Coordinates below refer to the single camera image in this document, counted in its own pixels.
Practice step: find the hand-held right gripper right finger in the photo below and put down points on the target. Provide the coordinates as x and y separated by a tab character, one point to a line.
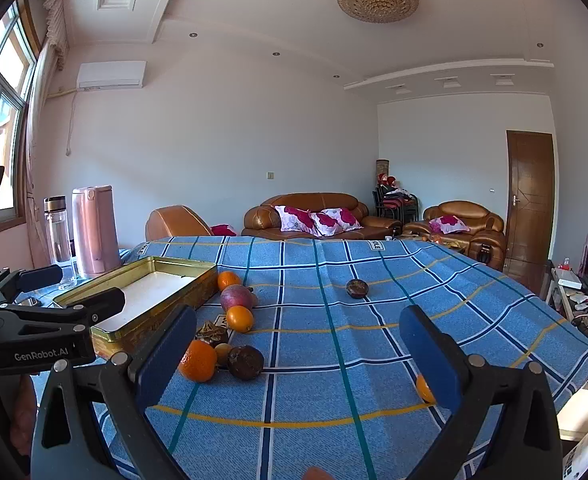
429	355

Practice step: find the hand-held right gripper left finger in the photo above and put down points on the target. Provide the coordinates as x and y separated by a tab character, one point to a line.
166	360

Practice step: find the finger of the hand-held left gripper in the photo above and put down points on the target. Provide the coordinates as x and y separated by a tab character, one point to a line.
104	302
39	276

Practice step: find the orange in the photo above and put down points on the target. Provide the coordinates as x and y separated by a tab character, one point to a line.
423	389
200	362
239	319
229	281

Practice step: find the shrivelled brown fruit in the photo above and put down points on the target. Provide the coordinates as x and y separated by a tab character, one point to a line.
213	333

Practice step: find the small brown kiwi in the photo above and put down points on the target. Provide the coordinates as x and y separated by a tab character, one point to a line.
222	353

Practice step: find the gold metal tin box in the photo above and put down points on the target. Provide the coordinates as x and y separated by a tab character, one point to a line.
159	285

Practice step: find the dark passion fruit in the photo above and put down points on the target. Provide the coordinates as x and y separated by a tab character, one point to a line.
245	362
357	288

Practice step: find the red mango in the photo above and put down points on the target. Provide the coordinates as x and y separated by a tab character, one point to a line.
236	297

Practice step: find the black smartphone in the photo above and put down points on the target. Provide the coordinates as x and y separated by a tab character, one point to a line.
31	302

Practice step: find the clear glass water bottle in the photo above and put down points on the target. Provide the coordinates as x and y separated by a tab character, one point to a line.
58	232

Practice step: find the pink electric kettle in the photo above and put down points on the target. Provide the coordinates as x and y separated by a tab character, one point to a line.
96	232

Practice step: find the blue plaid tablecloth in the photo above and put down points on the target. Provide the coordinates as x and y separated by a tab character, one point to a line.
324	350

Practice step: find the brown leather armchair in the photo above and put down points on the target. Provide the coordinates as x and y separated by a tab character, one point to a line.
176	222
484	232

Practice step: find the wooden coffee table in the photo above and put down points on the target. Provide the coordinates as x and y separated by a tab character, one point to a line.
454	244

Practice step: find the white red floral pillow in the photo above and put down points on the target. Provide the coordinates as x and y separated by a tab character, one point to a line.
449	224
336	221
296	219

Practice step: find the white television stand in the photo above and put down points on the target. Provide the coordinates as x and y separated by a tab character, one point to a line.
566	295

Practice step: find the stack of dark chairs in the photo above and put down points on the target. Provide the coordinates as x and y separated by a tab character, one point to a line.
396	205

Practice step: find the beige curtain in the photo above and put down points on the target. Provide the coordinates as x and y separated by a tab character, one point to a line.
41	110

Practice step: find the brown leather sofa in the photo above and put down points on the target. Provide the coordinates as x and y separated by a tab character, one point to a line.
264	217

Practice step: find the red plush toy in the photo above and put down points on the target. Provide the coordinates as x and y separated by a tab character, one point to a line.
386	179

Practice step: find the brown wooden door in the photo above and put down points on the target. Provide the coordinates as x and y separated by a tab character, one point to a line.
530	200

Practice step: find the tall patterned vase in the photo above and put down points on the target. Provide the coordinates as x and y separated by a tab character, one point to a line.
382	167

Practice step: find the white wall air conditioner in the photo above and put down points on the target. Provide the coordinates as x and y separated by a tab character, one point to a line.
111	74

